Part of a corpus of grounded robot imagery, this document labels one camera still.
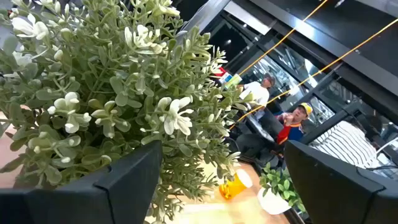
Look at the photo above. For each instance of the small white blue box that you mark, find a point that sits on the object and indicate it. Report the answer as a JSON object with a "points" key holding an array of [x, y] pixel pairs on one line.
{"points": [[225, 78]]}

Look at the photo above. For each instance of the red box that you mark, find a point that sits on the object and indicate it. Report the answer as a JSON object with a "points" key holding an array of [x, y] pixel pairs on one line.
{"points": [[222, 71]]}

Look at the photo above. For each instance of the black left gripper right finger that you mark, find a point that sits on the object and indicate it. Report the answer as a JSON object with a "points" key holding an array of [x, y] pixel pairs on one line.
{"points": [[342, 193]]}

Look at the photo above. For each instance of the orange pill bottle white lid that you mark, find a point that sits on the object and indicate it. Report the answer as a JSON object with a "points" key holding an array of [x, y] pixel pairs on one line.
{"points": [[233, 187]]}

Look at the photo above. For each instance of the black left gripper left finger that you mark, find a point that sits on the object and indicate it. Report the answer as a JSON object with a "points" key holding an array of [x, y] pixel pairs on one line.
{"points": [[93, 205]]}

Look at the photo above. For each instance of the bushy plant with white flowers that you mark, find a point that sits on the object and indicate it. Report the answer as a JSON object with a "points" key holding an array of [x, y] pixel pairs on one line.
{"points": [[124, 77]]}

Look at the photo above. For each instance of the green plant in white pot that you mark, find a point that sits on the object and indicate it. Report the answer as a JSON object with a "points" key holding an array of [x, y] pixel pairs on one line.
{"points": [[273, 203]]}

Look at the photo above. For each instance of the person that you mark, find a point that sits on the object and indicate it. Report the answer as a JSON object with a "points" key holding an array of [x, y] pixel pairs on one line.
{"points": [[292, 131], [258, 91], [345, 143]]}

